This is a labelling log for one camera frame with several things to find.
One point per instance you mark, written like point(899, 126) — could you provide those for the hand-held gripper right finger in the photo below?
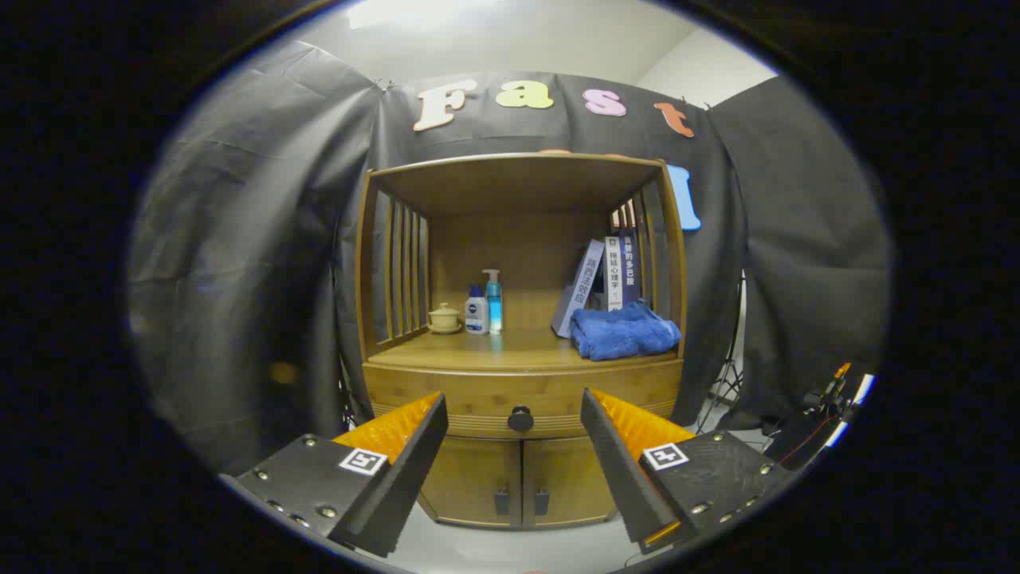
point(617, 470)

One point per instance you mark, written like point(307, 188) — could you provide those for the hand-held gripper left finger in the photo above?
point(406, 478)

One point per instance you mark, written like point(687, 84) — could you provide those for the black round drawer knob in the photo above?
point(520, 418)

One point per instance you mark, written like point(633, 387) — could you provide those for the wooden drawer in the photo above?
point(478, 391)

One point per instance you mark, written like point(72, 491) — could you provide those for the wooden cabinet door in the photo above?
point(470, 478)
point(566, 478)

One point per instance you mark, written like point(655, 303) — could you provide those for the wooden countertop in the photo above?
point(518, 351)

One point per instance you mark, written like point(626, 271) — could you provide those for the wooden cabinet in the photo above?
point(518, 183)

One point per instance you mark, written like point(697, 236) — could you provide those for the blue folded towel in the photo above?
point(621, 335)

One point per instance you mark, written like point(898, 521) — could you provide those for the black tripod stand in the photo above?
point(727, 383)

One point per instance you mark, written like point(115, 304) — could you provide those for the small beige lidded cup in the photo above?
point(444, 319)

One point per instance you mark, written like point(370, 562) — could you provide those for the white bottle with blue cap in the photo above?
point(476, 315)

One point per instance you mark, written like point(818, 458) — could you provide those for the grey leaning book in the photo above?
point(578, 287)

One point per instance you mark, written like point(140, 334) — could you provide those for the blue pump bottle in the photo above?
point(494, 307)

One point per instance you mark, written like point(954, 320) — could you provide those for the white spine book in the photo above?
point(613, 275)

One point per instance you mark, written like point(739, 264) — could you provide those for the dark blue book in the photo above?
point(629, 267)

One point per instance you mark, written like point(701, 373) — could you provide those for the black backdrop cloth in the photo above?
point(239, 239)

